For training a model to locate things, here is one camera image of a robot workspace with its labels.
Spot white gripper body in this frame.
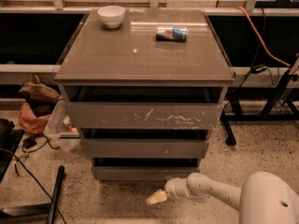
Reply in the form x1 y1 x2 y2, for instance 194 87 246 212
164 178 189 200

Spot grey bottom drawer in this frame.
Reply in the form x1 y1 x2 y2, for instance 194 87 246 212
92 158 200 181

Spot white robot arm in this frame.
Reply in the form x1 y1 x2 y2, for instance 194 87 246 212
147 172 299 224

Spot grey middle drawer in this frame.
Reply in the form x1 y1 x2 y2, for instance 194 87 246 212
81 129 208 159

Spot grey drawer cabinet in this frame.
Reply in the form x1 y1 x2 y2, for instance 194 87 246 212
53 8 235 182

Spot scratched grey top drawer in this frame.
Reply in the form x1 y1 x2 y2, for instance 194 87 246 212
65 85 224 130

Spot black floor stand bar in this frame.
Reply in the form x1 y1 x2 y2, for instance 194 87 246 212
0 165 66 224

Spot clear plastic container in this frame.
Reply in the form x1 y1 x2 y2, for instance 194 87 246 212
44 100 80 152

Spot black plug on floor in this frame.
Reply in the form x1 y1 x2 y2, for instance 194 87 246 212
23 136 36 148

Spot orange cloth bag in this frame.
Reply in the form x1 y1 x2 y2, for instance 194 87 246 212
18 103 52 134

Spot blue crushed soda can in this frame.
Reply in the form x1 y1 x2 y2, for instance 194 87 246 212
156 26 188 42

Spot brown cloth bag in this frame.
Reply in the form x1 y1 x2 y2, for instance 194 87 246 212
19 74 60 104

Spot black equipment left edge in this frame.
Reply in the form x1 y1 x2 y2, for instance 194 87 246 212
0 119 24 182

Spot white ceramic bowl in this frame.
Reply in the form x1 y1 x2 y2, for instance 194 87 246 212
97 6 125 28

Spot black table leg frame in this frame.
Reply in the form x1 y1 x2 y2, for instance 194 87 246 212
221 58 299 146

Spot black power adapter on rail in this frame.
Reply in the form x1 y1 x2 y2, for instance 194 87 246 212
250 64 267 74

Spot orange cable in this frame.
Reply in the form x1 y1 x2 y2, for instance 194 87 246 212
236 5 292 69

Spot black floor cable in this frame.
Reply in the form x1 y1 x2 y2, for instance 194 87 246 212
0 147 67 224

